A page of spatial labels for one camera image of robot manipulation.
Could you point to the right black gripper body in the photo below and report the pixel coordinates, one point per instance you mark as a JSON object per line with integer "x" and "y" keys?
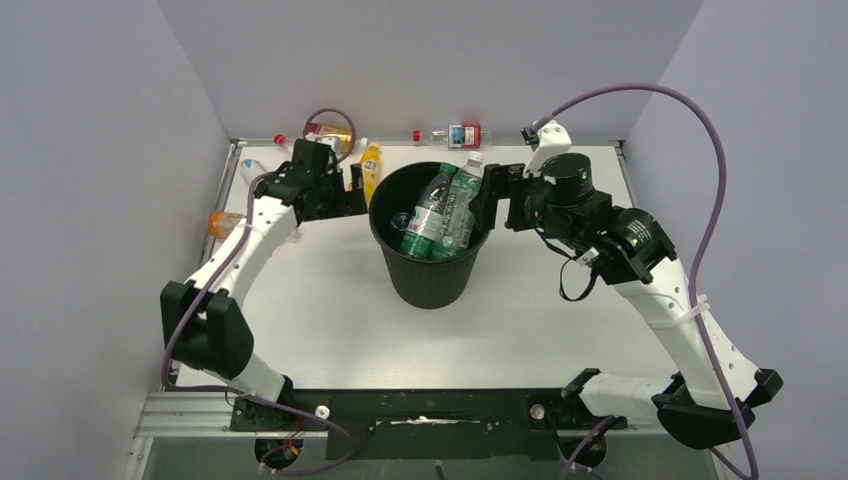
{"x": 528, "y": 210}

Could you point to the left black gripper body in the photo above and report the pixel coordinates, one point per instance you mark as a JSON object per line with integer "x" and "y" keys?
{"x": 331, "y": 199}

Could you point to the yellow honey pomelo drink bottle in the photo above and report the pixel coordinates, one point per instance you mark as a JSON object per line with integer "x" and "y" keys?
{"x": 371, "y": 164}

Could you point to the green white label water bottle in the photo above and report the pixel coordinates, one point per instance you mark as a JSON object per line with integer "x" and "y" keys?
{"x": 458, "y": 221}

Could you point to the clear bottle blue white label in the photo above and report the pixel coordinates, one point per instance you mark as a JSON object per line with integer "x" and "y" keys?
{"x": 251, "y": 169}

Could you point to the orange drink bottle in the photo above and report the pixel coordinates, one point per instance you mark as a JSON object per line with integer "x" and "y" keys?
{"x": 220, "y": 224}

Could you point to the black plastic waste bin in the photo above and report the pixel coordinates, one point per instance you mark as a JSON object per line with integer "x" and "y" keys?
{"x": 406, "y": 213}

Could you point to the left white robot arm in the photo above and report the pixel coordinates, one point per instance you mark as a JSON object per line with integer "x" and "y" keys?
{"x": 202, "y": 320}

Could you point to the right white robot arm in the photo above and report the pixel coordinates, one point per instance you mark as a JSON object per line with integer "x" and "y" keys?
{"x": 711, "y": 398}

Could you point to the clear bottle red blue label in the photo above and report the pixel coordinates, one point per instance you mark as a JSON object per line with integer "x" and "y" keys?
{"x": 455, "y": 136}

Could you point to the gold red tea bottle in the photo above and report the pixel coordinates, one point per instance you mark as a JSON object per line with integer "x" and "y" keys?
{"x": 340, "y": 136}

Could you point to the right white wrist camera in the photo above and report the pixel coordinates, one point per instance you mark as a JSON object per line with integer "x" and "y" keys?
{"x": 547, "y": 139}

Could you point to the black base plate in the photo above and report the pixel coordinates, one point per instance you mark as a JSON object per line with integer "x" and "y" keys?
{"x": 471, "y": 424}

